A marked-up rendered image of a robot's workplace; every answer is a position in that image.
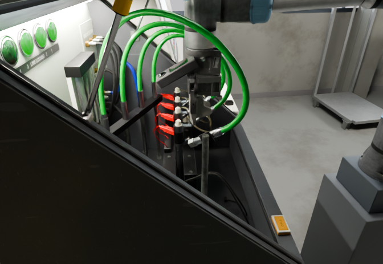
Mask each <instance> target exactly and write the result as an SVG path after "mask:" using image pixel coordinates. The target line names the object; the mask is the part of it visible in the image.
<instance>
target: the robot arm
mask: <svg viewBox="0 0 383 264"><path fill-rule="evenodd" d="M348 6H362V8H363V9H383V0H184V16H185V17H187V18H189V19H191V20H193V21H195V22H196V23H198V24H199V25H201V26H202V27H204V28H205V29H207V30H208V31H209V32H211V33H212V34H213V35H214V36H216V28H217V23H252V24H256V23H266V22H268V21H269V19H270V16H271V13H278V12H286V11H299V10H313V9H327V8H334V7H348ZM185 47H186V48H185V51H186V55H188V57H187V58H185V59H184V60H182V61H180V62H178V63H177V64H175V65H173V66H171V67H170V68H168V69H167V70H165V71H163V72H161V73H159V74H158V75H156V84H157V85H158V86H159V88H164V87H166V86H168V85H169V84H171V83H173V82H175V81H176V80H178V79H179V78H181V77H183V76H185V75H186V74H187V76H188V94H189V116H190V121H191V122H192V124H193V125H195V121H196V119H197V118H199V117H204V116H208V115H210V114H211V113H212V109H211V108H210V103H209V102H208V101H206V100H204V99H203V95H204V96H221V80H222V79H221V78H222V77H221V55H222V53H221V52H220V51H219V49H217V48H216V47H215V45H213V44H212V43H211V42H210V41H209V40H208V39H206V38H205V37H204V36H203V35H201V34H200V33H198V32H197V31H195V30H193V29H192V28H190V27H188V26H187V25H185ZM201 57H203V58H202V59H201ZM358 166H359V168H360V169H361V170H362V171H363V172H364V173H365V174H366V175H368V176H369V177H371V178H373V179H375V180H378V181H381V182H383V113H382V116H380V121H379V124H378V126H377V129H376V132H375V134H374V137H373V140H372V143H371V145H370V146H369V147H368V148H367V149H366V150H365V151H364V153H363V154H362V155H361V156H360V158H359V160H358Z"/></svg>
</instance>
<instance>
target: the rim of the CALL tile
mask: <svg viewBox="0 0 383 264"><path fill-rule="evenodd" d="M275 216H283V219H284V221H285V223H286V225H287V227H288V224H287V222H286V219H285V217H284V215H275ZM275 216H272V219H273V222H274V224H275V227H276V229H277V231H278V233H290V232H291V231H290V229H289V227H288V230H279V228H278V226H277V224H276V221H275V219H274V217H275Z"/></svg>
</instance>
